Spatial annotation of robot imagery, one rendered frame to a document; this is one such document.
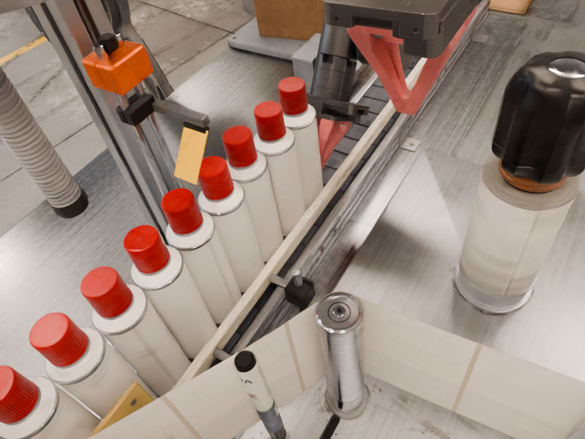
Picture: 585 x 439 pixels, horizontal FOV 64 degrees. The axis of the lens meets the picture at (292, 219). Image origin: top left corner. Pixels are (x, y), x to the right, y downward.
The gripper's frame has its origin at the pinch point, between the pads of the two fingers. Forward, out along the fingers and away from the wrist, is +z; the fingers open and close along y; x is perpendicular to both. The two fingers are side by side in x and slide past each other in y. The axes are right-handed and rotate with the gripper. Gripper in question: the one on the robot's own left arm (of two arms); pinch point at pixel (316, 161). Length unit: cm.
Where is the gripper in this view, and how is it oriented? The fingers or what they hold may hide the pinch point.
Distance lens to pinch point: 69.7
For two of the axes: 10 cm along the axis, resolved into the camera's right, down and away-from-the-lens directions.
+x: 5.0, -1.7, 8.5
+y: 8.5, 3.0, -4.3
